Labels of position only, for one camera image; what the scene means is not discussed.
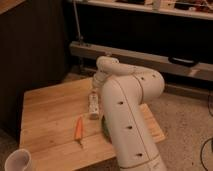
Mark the white cup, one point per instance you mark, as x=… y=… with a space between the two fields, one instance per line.
x=19 y=160

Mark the green bowl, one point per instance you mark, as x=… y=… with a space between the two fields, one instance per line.
x=105 y=130

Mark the grey long case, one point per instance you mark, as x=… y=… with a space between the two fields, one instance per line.
x=161 y=63

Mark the orange carrot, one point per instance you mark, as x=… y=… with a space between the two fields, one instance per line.
x=78 y=135

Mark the white plastic bottle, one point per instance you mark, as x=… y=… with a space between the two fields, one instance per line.
x=93 y=105

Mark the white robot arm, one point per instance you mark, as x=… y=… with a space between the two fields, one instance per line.
x=124 y=88

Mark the metal pole stand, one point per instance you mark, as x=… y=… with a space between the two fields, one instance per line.
x=80 y=37

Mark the wooden table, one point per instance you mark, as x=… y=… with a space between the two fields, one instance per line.
x=48 y=125

